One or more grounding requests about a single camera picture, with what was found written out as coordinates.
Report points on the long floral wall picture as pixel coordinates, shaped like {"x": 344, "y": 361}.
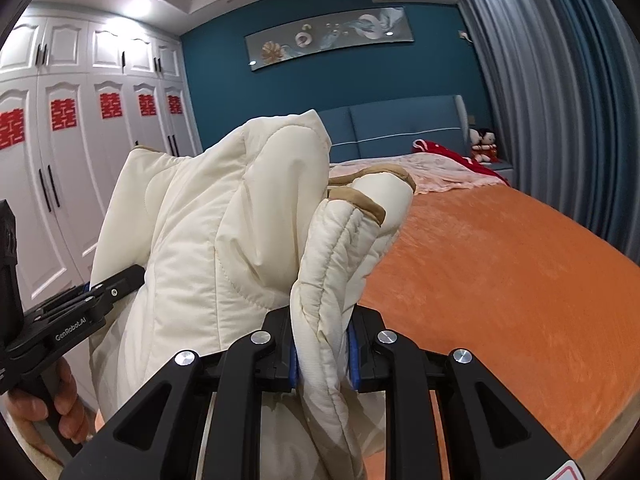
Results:
{"x": 330, "y": 37}

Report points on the blue curtain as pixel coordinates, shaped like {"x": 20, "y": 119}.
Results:
{"x": 610, "y": 110}

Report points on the plush doll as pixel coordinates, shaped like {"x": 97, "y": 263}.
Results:
{"x": 475, "y": 142}
{"x": 488, "y": 145}

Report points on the ceiling light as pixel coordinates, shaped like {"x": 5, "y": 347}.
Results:
{"x": 136, "y": 5}

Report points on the white wardrobe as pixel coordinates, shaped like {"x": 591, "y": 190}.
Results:
{"x": 75, "y": 200}

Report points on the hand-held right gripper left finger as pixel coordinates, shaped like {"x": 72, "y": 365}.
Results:
{"x": 291, "y": 370}

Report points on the pink floral quilt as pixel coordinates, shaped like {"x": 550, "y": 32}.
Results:
{"x": 440, "y": 175}

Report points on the red paper wardrobe sticker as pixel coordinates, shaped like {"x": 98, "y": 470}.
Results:
{"x": 175, "y": 104}
{"x": 7, "y": 130}
{"x": 110, "y": 106}
{"x": 146, "y": 105}
{"x": 63, "y": 115}

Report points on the red cloth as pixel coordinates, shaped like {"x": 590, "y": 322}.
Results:
{"x": 445, "y": 150}

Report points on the blue bedside table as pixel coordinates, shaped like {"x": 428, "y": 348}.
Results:
{"x": 505, "y": 172}

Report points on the white wall socket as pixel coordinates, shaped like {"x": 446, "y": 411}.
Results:
{"x": 465, "y": 36}

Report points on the grey sheer curtain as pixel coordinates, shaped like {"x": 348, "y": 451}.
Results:
{"x": 525, "y": 85}

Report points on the cream padded jacket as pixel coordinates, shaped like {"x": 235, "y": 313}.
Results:
{"x": 210, "y": 240}

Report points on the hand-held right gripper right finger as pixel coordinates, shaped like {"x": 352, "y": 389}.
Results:
{"x": 353, "y": 360}

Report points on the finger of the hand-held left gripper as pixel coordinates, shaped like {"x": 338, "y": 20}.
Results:
{"x": 119, "y": 296}
{"x": 122, "y": 277}

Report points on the blue padded headboard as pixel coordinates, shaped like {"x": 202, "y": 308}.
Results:
{"x": 390, "y": 130}

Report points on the orange bed blanket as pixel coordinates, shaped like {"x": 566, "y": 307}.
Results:
{"x": 500, "y": 285}

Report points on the person's left hand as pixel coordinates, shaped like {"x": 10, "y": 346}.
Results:
{"x": 70, "y": 400}

